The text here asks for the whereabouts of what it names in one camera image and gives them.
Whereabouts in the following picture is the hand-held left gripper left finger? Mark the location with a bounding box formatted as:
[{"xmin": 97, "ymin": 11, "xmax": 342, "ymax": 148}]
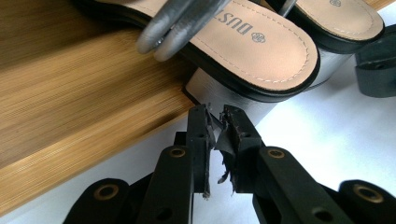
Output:
[{"xmin": 135, "ymin": 104, "xmax": 217, "ymax": 224}]

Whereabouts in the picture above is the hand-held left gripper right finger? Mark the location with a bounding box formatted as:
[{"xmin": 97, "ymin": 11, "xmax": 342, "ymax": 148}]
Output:
[{"xmin": 214, "ymin": 104, "xmax": 357, "ymax": 224}]

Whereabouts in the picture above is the black silver strappy sandal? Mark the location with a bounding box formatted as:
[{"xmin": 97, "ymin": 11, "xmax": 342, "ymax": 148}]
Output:
[
  {"xmin": 73, "ymin": 0, "xmax": 322, "ymax": 126},
  {"xmin": 264, "ymin": 0, "xmax": 386, "ymax": 91}
]

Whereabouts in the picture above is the wooden three-tier shoe rack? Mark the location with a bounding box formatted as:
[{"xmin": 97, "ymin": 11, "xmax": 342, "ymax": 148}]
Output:
[{"xmin": 0, "ymin": 0, "xmax": 396, "ymax": 217}]

